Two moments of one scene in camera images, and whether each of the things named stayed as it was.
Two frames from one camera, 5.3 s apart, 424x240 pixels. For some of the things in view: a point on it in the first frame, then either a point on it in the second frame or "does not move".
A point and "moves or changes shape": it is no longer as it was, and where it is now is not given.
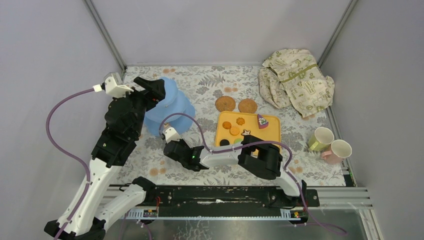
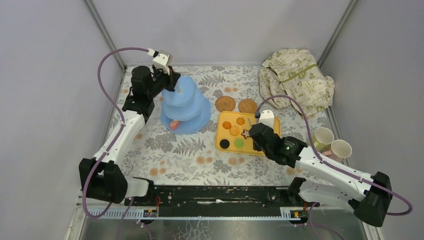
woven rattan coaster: [247, 105] does not move
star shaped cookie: [246, 132] does not move
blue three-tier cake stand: [173, 101] moves or changes shape
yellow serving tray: [231, 127] does not move
